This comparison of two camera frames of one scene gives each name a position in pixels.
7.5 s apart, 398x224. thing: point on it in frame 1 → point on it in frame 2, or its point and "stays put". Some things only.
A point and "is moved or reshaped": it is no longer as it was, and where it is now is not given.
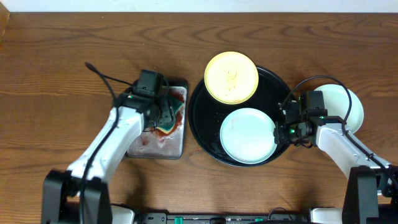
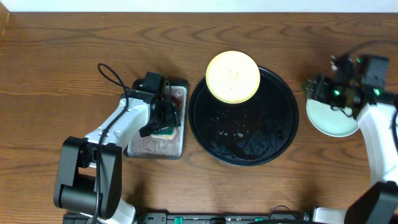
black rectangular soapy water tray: [155, 143] stays put
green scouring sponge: [175, 102] → [165, 132]
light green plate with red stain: [247, 135] is moved or reshaped
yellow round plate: [231, 78] stays put
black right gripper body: [290, 134] → [336, 94]
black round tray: [206, 114] stays put
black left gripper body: [165, 116] stays put
